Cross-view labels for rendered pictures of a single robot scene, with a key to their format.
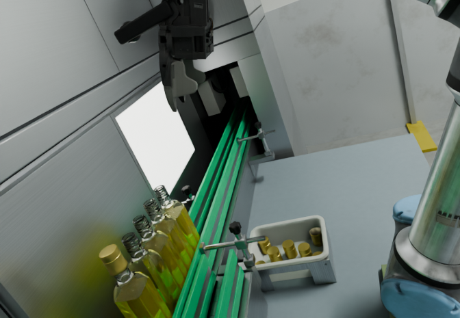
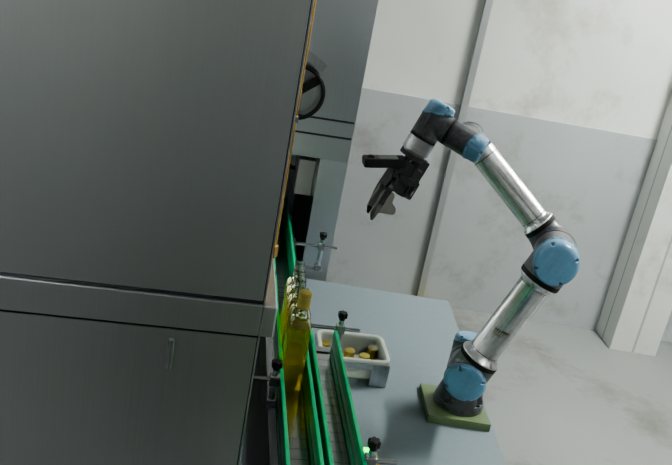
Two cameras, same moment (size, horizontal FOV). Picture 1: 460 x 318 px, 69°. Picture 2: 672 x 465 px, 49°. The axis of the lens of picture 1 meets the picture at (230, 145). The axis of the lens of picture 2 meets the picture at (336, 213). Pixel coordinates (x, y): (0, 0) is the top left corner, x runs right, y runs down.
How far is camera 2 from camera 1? 1.56 m
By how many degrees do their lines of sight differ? 26
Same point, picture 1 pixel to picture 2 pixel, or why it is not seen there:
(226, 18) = (332, 114)
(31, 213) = not seen: hidden behind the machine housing
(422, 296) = (471, 372)
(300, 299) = (356, 392)
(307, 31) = not seen: hidden behind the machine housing
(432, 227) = (489, 336)
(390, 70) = (419, 223)
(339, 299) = (387, 397)
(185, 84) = (389, 208)
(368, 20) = not seen: hidden behind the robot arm
